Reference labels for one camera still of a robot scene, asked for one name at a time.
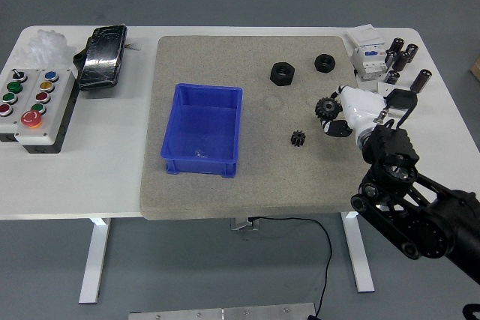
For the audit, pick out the crumpled clear plastic bag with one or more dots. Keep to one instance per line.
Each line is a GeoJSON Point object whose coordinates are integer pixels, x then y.
{"type": "Point", "coordinates": [45, 48]}

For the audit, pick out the white square plate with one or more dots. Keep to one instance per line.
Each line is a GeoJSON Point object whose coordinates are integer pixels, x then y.
{"type": "Point", "coordinates": [383, 87]}

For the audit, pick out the grey-brown foam mat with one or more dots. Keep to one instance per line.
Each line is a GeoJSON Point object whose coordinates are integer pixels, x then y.
{"type": "Point", "coordinates": [232, 192]}

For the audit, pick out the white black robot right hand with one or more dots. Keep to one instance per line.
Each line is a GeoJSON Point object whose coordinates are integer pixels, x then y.
{"type": "Point", "coordinates": [362, 108]}

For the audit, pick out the white table leg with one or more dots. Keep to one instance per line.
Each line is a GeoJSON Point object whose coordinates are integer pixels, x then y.
{"type": "Point", "coordinates": [93, 260]}
{"type": "Point", "coordinates": [358, 256]}

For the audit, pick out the small black hex nut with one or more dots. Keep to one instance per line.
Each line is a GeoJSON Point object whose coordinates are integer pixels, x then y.
{"type": "Point", "coordinates": [324, 63]}

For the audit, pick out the white button box with selector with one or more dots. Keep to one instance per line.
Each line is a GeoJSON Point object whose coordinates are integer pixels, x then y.
{"type": "Point", "coordinates": [11, 91]}

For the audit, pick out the silver table bracket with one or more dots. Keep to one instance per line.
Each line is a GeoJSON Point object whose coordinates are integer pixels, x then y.
{"type": "Point", "coordinates": [244, 224]}

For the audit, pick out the blue plastic box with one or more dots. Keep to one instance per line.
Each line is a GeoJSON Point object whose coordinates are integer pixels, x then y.
{"type": "Point", "coordinates": [204, 129]}

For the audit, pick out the white circuit breaker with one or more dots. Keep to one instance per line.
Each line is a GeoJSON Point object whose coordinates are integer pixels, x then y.
{"type": "Point", "coordinates": [369, 55]}

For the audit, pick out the white button box with e-stop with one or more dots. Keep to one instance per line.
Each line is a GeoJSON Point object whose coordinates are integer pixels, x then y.
{"type": "Point", "coordinates": [41, 110]}

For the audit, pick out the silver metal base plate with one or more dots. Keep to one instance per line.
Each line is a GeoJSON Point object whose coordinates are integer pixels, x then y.
{"type": "Point", "coordinates": [221, 312]}

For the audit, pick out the brown cardboard box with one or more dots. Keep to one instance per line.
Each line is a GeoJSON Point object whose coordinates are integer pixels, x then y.
{"type": "Point", "coordinates": [475, 68]}

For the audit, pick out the large black gear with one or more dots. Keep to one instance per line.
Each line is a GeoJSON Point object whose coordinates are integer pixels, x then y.
{"type": "Point", "coordinates": [327, 108]}

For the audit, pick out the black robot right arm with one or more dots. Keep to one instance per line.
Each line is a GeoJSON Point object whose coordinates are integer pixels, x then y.
{"type": "Point", "coordinates": [431, 219]}

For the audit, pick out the small clear plastic piece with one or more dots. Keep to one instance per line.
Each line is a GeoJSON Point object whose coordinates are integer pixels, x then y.
{"type": "Point", "coordinates": [198, 153]}

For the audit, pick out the black flat puck device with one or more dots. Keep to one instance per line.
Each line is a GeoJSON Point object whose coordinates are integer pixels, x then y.
{"type": "Point", "coordinates": [402, 98]}

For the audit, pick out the dark cylindrical capacitor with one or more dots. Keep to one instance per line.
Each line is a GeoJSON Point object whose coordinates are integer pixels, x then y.
{"type": "Point", "coordinates": [402, 60]}
{"type": "Point", "coordinates": [392, 76]}
{"type": "Point", "coordinates": [397, 45]}
{"type": "Point", "coordinates": [390, 58]}
{"type": "Point", "coordinates": [421, 80]}
{"type": "Point", "coordinates": [411, 52]}

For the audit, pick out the large black hex nut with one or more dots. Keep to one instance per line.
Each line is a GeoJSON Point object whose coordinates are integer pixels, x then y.
{"type": "Point", "coordinates": [282, 73]}

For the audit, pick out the small black gear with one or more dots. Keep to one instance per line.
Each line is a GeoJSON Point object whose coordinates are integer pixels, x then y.
{"type": "Point", "coordinates": [298, 139]}

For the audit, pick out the black plastic-wrapped pedal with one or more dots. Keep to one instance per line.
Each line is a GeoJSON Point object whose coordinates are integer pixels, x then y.
{"type": "Point", "coordinates": [101, 59]}

